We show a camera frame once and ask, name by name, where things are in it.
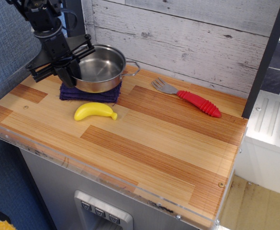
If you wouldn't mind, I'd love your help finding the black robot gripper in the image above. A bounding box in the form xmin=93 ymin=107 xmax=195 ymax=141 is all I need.
xmin=26 ymin=33 xmax=95 ymax=88

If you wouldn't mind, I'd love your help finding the stainless steel pan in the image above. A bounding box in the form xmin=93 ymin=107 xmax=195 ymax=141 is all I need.
xmin=74 ymin=44 xmax=141 ymax=93

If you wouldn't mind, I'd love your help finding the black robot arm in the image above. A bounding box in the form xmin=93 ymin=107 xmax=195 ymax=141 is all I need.
xmin=8 ymin=0 xmax=95 ymax=88

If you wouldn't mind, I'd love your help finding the purple folded towel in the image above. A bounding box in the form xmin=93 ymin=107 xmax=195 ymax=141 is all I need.
xmin=59 ymin=83 xmax=122 ymax=103

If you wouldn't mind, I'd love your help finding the yellow toy banana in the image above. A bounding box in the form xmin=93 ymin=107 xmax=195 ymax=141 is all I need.
xmin=74 ymin=102 xmax=118 ymax=121

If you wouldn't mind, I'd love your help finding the clear acrylic edge guard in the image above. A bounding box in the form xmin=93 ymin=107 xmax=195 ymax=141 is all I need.
xmin=0 ymin=127 xmax=220 ymax=230

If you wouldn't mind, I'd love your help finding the silver dispenser panel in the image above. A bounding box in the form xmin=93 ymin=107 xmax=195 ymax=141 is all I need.
xmin=74 ymin=190 xmax=134 ymax=230

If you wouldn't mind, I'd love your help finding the yellow object bottom left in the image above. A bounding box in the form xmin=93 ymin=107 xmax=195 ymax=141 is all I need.
xmin=0 ymin=221 xmax=16 ymax=230

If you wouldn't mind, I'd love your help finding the white ribbed side unit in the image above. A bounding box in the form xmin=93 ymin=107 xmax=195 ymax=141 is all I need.
xmin=245 ymin=90 xmax=280 ymax=156

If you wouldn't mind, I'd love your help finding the red handled fork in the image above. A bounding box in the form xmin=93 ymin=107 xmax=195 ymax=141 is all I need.
xmin=151 ymin=78 xmax=222 ymax=118

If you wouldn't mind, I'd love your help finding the dark right vertical post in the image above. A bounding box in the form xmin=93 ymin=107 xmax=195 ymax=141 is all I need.
xmin=242 ymin=8 xmax=280 ymax=119

